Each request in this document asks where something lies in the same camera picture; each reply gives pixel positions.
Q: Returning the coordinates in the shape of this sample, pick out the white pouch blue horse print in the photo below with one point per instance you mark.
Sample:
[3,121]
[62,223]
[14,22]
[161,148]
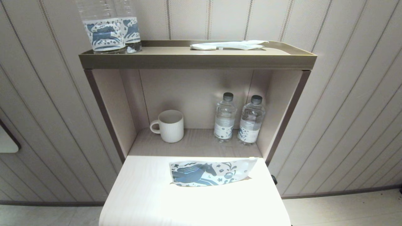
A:
[213,172]

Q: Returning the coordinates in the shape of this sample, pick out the small capped water bottle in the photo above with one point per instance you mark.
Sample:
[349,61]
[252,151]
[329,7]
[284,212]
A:
[225,119]
[251,125]

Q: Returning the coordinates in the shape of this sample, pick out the white ribbed mug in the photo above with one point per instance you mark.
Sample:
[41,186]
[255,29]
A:
[171,127]

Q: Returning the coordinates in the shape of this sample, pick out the beige wooden shelf unit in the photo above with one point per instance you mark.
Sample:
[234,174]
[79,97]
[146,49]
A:
[194,59]

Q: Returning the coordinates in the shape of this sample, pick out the white folded sachet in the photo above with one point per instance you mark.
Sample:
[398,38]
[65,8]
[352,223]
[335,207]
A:
[203,47]

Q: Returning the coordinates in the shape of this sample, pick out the white packet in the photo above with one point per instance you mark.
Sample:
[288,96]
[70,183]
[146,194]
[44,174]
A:
[241,44]

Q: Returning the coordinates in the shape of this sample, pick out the large horse-label water bottle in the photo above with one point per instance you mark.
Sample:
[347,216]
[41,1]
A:
[103,31]
[132,28]

